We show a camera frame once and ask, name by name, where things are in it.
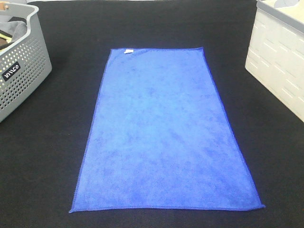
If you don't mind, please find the blue microfiber towel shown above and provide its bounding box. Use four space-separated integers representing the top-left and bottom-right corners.
71 47 263 212

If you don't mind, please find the white plastic storage crate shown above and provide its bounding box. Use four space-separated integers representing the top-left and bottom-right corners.
245 0 304 120

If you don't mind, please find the grey perforated laundry basket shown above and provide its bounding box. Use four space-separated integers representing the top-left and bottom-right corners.
0 2 52 120

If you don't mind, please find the grey cloth in basket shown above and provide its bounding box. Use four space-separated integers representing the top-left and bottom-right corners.
0 21 27 46

